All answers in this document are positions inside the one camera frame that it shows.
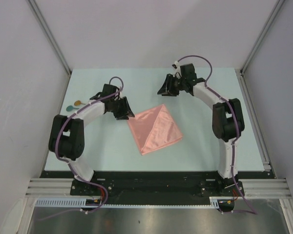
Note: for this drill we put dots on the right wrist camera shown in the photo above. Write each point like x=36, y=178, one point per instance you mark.
x=176, y=65

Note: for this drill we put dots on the pink satin napkin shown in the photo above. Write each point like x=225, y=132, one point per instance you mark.
x=154, y=129

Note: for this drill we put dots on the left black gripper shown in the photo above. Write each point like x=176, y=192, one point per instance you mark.
x=126, y=111

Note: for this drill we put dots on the aluminium frame post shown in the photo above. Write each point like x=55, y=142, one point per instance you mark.
x=262, y=35
x=48, y=34

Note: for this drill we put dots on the front aluminium cross rail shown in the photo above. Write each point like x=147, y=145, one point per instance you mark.
x=253, y=188

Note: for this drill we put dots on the right aluminium frame post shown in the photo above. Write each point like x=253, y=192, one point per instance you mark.
x=262, y=35

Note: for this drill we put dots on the white slotted cable duct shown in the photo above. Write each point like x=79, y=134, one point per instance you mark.
x=91, y=203

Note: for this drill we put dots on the right aluminium table rail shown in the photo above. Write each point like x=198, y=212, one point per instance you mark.
x=258, y=134

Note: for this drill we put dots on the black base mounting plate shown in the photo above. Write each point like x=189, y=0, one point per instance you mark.
x=166, y=187

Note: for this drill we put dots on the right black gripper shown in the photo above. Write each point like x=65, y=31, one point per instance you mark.
x=167, y=89

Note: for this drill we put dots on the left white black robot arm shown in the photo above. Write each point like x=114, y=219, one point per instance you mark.
x=67, y=139

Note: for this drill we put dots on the gold spoon teal handle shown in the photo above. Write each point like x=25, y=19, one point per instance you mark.
x=78, y=103

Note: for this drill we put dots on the left aluminium frame post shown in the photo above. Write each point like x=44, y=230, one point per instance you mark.
x=48, y=34

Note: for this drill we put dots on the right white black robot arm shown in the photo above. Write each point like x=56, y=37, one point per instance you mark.
x=227, y=116

